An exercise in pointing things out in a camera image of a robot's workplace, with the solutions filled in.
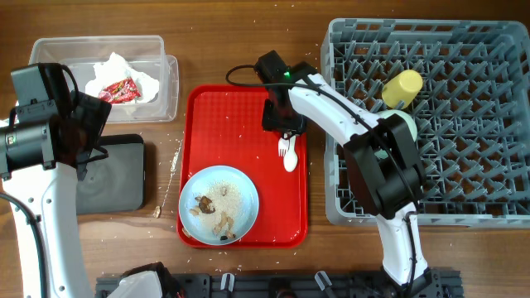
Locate white plastic fork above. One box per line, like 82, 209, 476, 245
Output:
277, 137, 290, 157

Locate white plastic spoon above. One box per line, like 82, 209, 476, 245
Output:
283, 135, 298, 172

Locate large light blue plate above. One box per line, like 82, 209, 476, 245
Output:
179, 166, 260, 246

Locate green bowl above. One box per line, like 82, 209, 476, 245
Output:
375, 109, 418, 159

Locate yellow cup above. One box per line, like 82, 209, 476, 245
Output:
382, 70, 423, 109

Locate red candy wrapper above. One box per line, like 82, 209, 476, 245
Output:
98, 78, 141, 104

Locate white napkin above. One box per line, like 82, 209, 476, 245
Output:
84, 52, 160, 104

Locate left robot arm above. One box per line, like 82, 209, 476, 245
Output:
1, 63, 112, 297

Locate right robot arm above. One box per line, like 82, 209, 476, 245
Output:
253, 50, 429, 296

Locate grey dishwasher rack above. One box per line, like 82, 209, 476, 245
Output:
320, 18, 529, 228

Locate red serving tray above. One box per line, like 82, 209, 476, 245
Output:
176, 85, 309, 249

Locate food scraps and rice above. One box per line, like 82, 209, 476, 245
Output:
188, 181, 243, 241

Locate food crumb on table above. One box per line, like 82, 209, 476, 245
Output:
153, 206, 161, 219

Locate black tray bin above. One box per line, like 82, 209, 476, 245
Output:
76, 134, 146, 214

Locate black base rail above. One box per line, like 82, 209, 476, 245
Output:
94, 268, 463, 298

